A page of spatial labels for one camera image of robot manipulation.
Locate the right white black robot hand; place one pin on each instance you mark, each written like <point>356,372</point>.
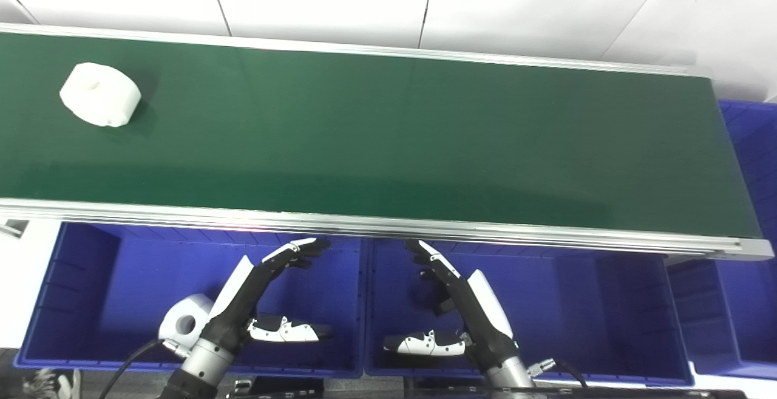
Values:
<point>479,314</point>

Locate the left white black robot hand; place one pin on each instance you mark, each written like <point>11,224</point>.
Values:
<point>234,302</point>

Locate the white round part with hole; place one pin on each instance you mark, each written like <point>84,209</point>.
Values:
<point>100,98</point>
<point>195,305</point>

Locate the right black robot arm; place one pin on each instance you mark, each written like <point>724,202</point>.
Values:
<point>508,375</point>

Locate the blue plastic bin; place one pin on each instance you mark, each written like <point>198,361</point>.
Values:
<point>746,302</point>
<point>121,277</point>
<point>576,302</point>

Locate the green conveyor belt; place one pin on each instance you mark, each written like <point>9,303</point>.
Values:
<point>364,224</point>
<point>388,138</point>

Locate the grey conveyor support bracket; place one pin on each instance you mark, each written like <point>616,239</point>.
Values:
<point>13,228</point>

